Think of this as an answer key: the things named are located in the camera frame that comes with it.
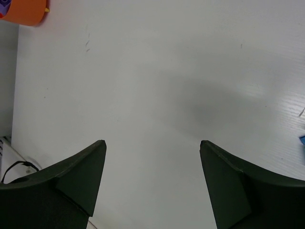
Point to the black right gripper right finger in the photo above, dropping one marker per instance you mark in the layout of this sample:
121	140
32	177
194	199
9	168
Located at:
246	196

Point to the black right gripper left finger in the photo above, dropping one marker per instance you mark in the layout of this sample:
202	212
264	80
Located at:
61	196

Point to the purple flower lego piece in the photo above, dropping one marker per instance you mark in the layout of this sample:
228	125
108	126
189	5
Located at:
4	7

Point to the small blue lego brick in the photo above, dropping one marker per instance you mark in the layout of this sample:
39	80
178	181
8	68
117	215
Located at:
302	139

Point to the orange divided round container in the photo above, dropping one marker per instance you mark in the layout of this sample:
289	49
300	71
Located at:
27	12

